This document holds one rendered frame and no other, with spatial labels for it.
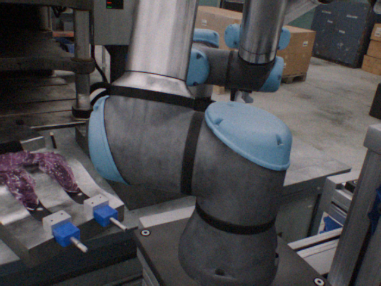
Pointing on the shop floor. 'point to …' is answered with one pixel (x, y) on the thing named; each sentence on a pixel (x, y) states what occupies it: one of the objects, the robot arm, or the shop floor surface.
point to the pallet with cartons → (297, 54)
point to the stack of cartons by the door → (374, 52)
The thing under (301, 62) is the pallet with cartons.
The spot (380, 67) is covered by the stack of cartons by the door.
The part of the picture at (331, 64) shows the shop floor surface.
